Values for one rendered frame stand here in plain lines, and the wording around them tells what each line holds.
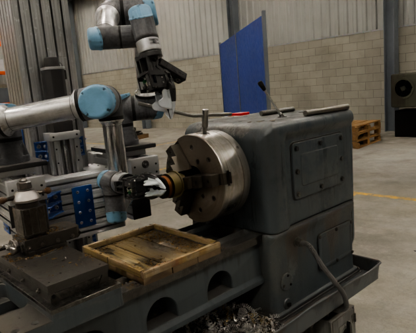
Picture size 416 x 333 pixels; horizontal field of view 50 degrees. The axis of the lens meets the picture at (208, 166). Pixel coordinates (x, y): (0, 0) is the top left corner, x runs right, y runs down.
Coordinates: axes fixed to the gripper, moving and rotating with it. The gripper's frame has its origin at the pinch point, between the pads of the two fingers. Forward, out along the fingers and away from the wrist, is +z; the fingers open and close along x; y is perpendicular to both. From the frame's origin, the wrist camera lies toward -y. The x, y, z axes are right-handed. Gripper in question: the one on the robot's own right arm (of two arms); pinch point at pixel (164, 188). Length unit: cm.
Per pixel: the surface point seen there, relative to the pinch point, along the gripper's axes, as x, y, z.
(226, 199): -6.1, -16.1, 11.2
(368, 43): 102, -985, -461
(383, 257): -109, -229, -43
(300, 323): -53, -33, 26
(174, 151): 9.8, -11.5, -8.0
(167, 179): 2.6, -1.9, -0.7
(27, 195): 6.1, 40.8, -7.7
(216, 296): -37.0, -7.6, 12.1
